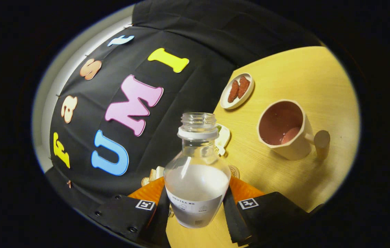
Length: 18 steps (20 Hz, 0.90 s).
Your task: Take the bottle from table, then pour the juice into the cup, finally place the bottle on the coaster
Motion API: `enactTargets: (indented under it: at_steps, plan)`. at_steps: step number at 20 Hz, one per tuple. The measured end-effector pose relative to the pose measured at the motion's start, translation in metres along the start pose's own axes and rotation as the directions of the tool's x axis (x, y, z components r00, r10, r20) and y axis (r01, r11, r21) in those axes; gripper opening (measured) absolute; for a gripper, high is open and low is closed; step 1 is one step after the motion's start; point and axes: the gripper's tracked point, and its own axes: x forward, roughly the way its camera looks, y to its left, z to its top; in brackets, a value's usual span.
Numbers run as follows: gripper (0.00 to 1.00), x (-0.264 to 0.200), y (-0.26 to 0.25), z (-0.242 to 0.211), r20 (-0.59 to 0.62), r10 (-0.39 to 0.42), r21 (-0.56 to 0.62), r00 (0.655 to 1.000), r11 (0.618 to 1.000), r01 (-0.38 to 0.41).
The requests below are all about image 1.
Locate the black backdrop cloth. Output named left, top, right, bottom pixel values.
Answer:
left=45, top=0, right=323, bottom=221

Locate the clear juice bottle white label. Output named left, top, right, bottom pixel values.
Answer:
left=164, top=113, right=231, bottom=229

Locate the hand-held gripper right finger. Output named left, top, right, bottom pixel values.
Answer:
left=222, top=176, right=310, bottom=247

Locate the beige cup with wooden handle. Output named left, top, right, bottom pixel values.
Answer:
left=257, top=100, right=330, bottom=161

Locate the white divided dish with beans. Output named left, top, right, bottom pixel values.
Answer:
left=214, top=123, right=231, bottom=156

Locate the red sausage piece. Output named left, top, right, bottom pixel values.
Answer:
left=228, top=80, right=240, bottom=103
left=238, top=76, right=251, bottom=99

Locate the white oval plate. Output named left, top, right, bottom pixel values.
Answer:
left=220, top=73, right=255, bottom=110

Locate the wooden table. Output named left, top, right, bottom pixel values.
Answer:
left=166, top=46, right=360, bottom=248

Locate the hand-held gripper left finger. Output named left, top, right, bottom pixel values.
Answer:
left=88, top=177, right=171, bottom=247

